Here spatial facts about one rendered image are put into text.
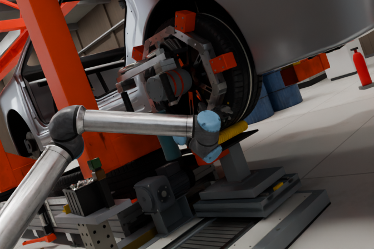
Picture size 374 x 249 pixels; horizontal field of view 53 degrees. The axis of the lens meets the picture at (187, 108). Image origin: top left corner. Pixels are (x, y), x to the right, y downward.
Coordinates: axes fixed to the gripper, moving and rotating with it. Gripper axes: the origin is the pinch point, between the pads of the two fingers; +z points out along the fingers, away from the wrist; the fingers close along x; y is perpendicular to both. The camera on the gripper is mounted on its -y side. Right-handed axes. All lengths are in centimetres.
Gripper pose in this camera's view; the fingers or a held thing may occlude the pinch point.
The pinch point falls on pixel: (227, 108)
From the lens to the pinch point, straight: 183.0
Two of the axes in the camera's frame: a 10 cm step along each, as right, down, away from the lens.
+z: 6.9, -2.8, 6.7
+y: 7.0, 5.1, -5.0
